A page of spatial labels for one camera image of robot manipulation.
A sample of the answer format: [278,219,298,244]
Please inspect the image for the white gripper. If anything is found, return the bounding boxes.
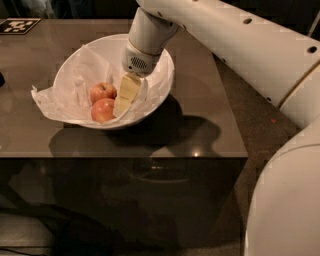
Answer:
[113,41,160,117]

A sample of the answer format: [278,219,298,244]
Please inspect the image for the dark object at left edge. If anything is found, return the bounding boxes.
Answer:
[0,72,5,87]

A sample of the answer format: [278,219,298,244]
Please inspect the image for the red apple front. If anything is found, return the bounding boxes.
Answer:
[91,98,115,123]

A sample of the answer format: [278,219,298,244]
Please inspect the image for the black white fiducial marker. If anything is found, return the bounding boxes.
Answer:
[0,18,41,35]

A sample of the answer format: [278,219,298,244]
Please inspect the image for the white crumpled paper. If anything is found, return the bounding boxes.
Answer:
[30,44,174,128]

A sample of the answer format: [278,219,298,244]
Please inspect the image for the red apple back left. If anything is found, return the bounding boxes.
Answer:
[89,82,117,104]

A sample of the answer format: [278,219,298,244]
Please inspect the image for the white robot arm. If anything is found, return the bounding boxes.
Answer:
[122,0,320,256]

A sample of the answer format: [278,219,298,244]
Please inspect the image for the red apple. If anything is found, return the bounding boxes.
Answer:
[89,82,117,104]
[91,98,115,123]

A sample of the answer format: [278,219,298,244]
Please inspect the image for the white bowl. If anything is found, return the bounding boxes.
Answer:
[52,33,176,131]

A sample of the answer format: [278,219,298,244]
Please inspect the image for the dark glossy table cabinet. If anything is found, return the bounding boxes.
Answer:
[0,20,247,248]

